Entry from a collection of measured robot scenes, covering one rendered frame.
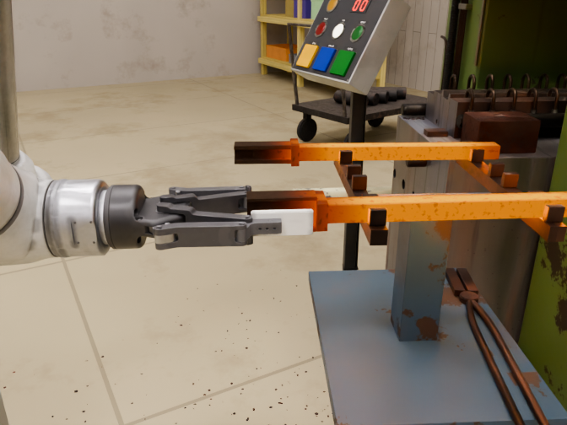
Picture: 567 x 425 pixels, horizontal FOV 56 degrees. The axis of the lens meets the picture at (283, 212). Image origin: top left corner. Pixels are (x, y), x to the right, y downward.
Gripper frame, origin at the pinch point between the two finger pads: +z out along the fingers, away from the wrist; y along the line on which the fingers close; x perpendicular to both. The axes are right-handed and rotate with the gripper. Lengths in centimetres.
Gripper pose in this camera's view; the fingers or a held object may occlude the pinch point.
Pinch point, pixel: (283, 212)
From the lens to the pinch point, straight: 63.8
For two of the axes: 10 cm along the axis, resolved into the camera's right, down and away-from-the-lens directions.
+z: 10.0, -0.3, 0.6
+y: 0.7, 3.9, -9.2
